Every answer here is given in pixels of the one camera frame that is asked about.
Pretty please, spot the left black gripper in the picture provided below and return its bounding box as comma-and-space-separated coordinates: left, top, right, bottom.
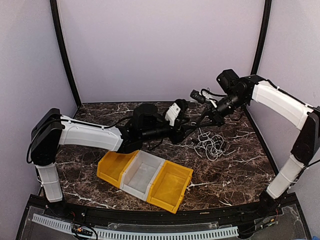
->
141, 116, 197, 145

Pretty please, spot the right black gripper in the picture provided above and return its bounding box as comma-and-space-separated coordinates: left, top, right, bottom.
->
195, 91, 248, 127

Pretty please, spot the white cable tangle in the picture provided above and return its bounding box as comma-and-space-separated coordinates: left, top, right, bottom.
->
192, 128, 237, 162

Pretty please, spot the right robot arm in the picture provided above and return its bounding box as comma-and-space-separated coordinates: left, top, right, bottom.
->
190, 69, 320, 217

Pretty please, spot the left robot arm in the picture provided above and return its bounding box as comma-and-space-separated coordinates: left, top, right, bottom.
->
26, 102, 196, 218

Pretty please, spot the right yellow plastic bin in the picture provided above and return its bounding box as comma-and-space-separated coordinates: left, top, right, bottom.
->
146, 160, 194, 214

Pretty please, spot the yellow plastic bin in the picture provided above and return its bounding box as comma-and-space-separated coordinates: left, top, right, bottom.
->
146, 160, 194, 214
96, 150, 139, 189

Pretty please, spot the white translucent plastic bin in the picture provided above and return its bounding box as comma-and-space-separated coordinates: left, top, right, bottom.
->
120, 150, 166, 202

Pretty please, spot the left yellow plastic bin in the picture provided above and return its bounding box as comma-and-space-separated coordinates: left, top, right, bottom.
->
96, 150, 139, 189

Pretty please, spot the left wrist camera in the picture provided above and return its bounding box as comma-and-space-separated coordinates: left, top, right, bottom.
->
164, 99, 187, 127

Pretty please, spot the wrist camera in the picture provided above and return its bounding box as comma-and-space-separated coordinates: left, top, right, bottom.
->
164, 99, 187, 127
190, 88, 218, 108

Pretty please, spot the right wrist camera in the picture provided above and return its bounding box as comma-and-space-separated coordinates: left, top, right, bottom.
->
190, 88, 218, 108

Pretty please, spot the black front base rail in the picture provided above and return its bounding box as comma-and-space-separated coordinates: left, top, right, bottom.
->
16, 193, 312, 240

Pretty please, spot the right black frame post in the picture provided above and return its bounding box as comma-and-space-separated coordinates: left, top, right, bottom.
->
250, 0, 272, 75

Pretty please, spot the black frame post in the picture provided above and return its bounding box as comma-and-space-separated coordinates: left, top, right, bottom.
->
250, 0, 272, 75
49, 0, 82, 108

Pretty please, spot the white slotted cable duct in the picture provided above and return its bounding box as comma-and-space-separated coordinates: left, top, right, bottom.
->
31, 213, 239, 240

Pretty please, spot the left black frame post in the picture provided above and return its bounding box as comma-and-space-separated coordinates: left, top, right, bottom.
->
49, 0, 82, 108

